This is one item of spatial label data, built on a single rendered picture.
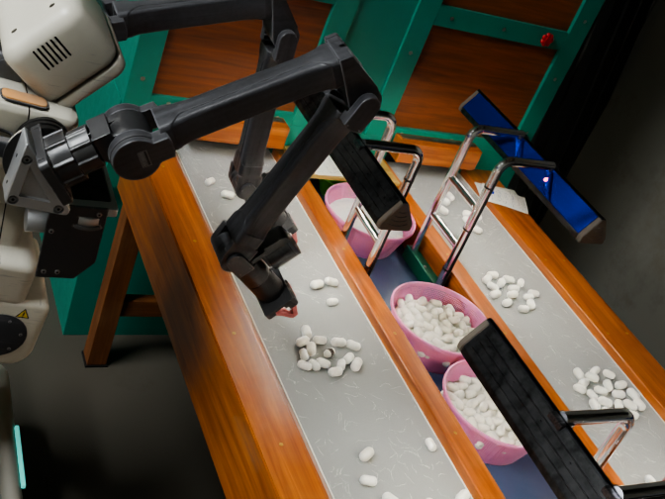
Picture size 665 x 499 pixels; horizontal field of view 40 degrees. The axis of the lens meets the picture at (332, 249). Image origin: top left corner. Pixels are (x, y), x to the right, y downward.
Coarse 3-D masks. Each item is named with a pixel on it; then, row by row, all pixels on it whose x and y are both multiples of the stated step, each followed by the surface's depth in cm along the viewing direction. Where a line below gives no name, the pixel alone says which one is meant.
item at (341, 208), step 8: (336, 200) 258; (344, 200) 260; (352, 200) 261; (336, 208) 255; (344, 208) 256; (344, 216) 251; (368, 216) 256; (360, 224) 250; (392, 232) 255; (400, 232) 256
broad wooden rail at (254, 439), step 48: (144, 192) 230; (192, 192) 230; (144, 240) 229; (192, 240) 212; (192, 288) 199; (192, 336) 197; (240, 336) 190; (192, 384) 196; (240, 384) 178; (240, 432) 173; (288, 432) 172; (240, 480) 172; (288, 480) 162
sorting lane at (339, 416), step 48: (240, 288) 207; (336, 288) 221; (288, 336) 199; (336, 336) 205; (288, 384) 187; (336, 384) 192; (384, 384) 197; (336, 432) 180; (384, 432) 185; (432, 432) 190; (336, 480) 170; (384, 480) 174; (432, 480) 178
